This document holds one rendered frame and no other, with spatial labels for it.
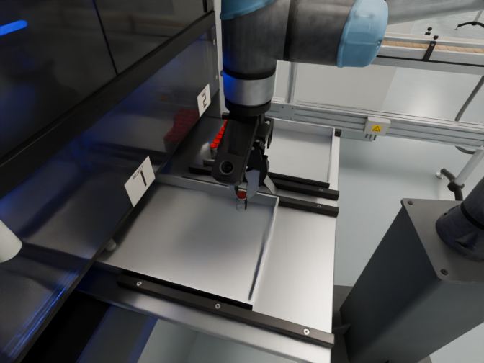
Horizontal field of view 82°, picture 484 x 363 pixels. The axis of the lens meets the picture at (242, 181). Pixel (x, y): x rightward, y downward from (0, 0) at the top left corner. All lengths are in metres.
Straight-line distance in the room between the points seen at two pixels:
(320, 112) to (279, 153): 1.00
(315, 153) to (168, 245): 0.49
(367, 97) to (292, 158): 1.66
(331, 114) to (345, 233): 0.73
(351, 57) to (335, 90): 2.01
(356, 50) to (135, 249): 0.54
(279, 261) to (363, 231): 1.31
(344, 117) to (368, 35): 1.46
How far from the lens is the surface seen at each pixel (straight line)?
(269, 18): 0.36
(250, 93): 0.39
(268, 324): 0.52
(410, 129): 1.90
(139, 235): 0.67
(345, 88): 2.38
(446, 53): 1.72
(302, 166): 0.80
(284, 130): 0.94
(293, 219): 0.67
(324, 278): 0.60
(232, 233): 0.63
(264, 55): 0.38
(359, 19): 0.37
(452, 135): 1.98
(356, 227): 1.88
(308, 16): 0.36
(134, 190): 0.56
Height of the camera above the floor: 1.40
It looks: 44 degrees down
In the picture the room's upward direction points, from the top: straight up
